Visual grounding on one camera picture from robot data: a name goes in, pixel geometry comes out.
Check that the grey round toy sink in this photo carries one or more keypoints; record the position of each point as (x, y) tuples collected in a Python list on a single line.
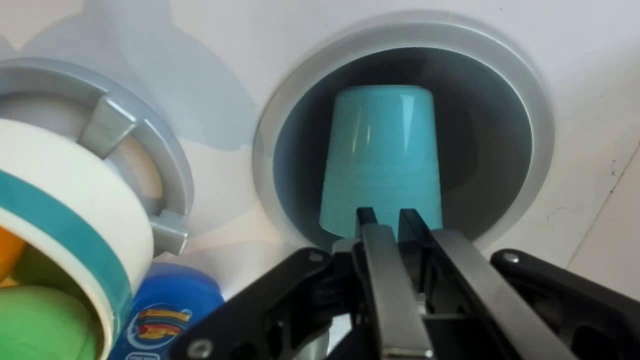
[(493, 133)]

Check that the white toy kitchen unit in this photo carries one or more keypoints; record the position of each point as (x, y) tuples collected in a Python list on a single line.
[(221, 40)]

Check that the green toy food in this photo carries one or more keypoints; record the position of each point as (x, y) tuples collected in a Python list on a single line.
[(40, 326)]

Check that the teal plastic cup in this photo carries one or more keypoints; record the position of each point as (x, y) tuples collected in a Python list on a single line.
[(381, 161)]

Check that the white pot with teal stripe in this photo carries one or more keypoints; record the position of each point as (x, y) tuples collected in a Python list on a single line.
[(67, 192)]

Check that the yellow orange toy food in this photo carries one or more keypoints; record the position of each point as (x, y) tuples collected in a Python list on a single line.
[(9, 251)]

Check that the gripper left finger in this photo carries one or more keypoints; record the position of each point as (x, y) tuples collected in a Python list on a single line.
[(392, 293)]

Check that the grey toy burner grate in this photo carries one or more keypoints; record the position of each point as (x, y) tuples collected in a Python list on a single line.
[(112, 121)]

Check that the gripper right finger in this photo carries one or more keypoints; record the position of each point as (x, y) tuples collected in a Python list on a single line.
[(480, 301)]

